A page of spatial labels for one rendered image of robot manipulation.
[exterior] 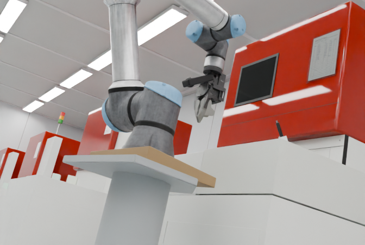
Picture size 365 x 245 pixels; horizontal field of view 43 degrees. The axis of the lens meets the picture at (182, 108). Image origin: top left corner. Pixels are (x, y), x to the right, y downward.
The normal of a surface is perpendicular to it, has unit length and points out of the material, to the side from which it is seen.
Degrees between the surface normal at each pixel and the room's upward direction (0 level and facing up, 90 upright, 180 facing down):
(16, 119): 90
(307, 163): 90
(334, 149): 90
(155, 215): 90
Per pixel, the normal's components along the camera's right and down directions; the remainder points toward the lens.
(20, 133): 0.52, -0.16
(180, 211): -0.83, -0.33
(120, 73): -0.35, -0.05
